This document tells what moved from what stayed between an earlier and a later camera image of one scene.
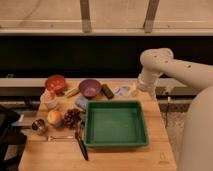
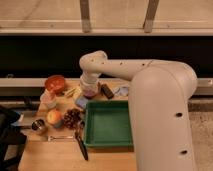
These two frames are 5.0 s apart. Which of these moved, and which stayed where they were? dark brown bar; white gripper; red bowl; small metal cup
Moved: white gripper
Stayed: red bowl; small metal cup; dark brown bar
